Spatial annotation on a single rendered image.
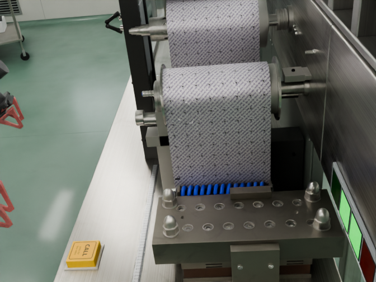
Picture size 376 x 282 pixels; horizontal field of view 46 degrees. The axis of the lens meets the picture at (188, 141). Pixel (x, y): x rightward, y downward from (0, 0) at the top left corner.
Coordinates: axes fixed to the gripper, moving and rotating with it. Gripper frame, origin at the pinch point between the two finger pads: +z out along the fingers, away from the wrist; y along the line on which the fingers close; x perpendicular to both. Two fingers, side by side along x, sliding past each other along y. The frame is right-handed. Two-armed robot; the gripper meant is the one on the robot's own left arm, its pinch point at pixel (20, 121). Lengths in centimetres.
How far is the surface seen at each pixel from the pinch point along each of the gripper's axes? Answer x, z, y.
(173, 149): -40, 12, -52
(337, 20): -79, -2, -73
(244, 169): -50, 25, -57
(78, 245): -6, 17, -52
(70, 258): -4, 16, -56
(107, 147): -15.1, 25.5, -3.3
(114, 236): -12, 24, -49
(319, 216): -57, 30, -77
